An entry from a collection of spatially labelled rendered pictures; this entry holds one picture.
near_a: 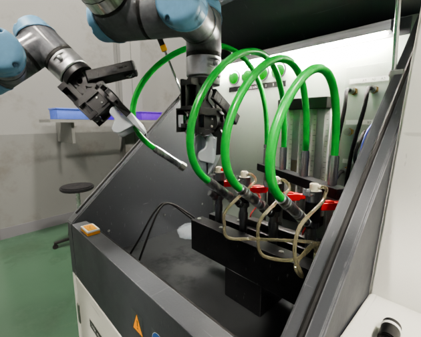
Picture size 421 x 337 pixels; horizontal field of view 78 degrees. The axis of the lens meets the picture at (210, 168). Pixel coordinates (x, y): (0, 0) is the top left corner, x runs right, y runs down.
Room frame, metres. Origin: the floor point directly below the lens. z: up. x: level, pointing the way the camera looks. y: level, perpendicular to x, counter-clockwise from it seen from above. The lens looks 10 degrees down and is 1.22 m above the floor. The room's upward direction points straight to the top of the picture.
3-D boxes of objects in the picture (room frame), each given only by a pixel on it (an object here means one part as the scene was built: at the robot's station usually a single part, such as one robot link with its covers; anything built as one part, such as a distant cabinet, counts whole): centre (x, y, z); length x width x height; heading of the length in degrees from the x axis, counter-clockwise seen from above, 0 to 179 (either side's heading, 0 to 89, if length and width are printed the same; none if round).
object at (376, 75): (0.63, -0.38, 1.20); 0.13 x 0.03 x 0.31; 44
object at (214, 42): (0.59, 0.02, 1.41); 0.09 x 0.08 x 0.11; 166
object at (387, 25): (0.80, -0.21, 1.43); 0.54 x 0.03 x 0.02; 44
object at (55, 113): (2.85, 1.51, 1.31); 0.36 x 0.25 x 0.12; 138
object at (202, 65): (0.59, 0.01, 1.34); 0.08 x 0.08 x 0.05
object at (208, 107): (0.58, 0.02, 1.26); 0.09 x 0.08 x 0.12; 133
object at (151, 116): (3.58, 0.86, 1.31); 0.34 x 0.23 x 0.11; 138
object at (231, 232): (0.54, -0.10, 0.91); 0.34 x 0.10 x 0.15; 44
